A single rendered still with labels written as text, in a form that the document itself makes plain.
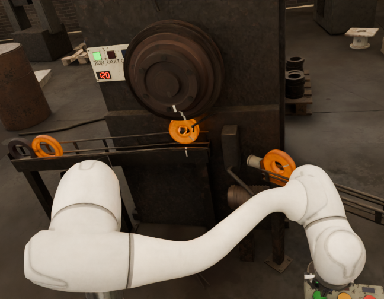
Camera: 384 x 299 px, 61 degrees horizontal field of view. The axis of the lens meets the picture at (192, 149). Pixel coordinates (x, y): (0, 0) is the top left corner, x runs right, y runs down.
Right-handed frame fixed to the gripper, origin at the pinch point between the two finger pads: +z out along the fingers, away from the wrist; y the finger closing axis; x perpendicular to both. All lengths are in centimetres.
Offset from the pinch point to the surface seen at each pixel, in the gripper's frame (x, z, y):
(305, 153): -132, 123, -7
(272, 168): -56, 21, 16
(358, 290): -2.9, 9.6, -11.6
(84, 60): -388, 210, 344
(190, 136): -73, 17, 58
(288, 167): -53, 15, 9
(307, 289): -1.5, 9.5, 4.2
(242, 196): -49, 36, 31
